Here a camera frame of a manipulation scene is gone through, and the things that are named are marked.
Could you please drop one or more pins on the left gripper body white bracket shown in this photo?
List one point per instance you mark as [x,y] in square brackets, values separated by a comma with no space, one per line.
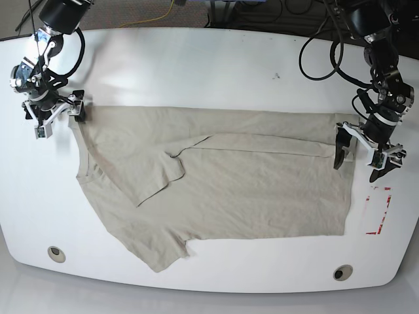
[391,151]

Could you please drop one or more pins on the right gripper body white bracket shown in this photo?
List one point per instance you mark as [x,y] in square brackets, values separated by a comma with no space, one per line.
[48,107]

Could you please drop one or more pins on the beige t-shirt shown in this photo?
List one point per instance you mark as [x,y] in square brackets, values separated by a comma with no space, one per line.
[158,177]

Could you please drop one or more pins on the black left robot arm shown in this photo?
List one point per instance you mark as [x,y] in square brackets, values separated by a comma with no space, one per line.
[385,99]

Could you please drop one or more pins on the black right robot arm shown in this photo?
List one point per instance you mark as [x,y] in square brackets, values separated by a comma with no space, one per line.
[33,78]

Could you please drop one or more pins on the red tape rectangle marking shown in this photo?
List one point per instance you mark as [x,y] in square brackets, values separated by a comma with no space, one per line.
[376,206]

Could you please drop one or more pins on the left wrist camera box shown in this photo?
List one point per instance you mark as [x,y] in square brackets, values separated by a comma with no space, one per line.
[378,160]

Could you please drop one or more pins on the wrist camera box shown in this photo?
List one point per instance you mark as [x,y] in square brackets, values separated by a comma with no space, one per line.
[378,160]
[43,131]

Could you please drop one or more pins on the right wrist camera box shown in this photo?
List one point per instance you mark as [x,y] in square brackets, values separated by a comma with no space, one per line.
[43,131]

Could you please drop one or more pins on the right table cable grommet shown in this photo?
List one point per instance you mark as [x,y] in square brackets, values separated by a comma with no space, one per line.
[343,272]

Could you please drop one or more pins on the table cable grommet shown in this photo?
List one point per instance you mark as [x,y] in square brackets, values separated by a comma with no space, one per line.
[56,254]
[343,272]

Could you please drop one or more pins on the left table cable grommet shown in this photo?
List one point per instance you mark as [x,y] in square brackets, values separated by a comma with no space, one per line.
[56,254]

